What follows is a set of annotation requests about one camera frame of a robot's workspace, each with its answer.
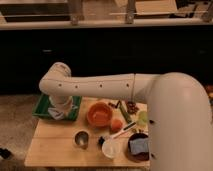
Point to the blue sponge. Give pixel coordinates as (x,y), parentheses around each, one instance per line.
(139,145)

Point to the orange bowl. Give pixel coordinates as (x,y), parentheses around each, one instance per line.
(99,115)

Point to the red object on floor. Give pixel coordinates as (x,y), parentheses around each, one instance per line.
(209,89)

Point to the brown dried food pile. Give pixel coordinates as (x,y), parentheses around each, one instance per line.
(131,107)

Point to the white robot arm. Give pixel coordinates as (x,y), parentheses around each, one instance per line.
(180,127)

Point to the small black object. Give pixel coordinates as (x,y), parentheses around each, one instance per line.
(101,140)

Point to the white black box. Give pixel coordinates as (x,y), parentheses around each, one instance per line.
(115,105)

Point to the dark brown plate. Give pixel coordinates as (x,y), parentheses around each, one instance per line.
(142,156)

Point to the green cucumber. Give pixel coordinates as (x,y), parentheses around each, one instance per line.
(125,113)

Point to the orange fruit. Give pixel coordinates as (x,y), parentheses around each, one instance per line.
(116,125)

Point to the white plastic cup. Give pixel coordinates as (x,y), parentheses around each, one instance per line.
(110,148)

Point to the green plastic tray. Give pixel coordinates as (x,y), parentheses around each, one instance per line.
(43,105)

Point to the wooden table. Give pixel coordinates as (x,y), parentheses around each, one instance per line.
(53,144)

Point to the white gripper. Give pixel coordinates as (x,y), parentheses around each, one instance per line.
(62,104)

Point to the small metal cup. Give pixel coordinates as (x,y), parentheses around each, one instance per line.
(82,139)

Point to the light blue towel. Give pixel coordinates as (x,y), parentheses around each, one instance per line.
(63,114)

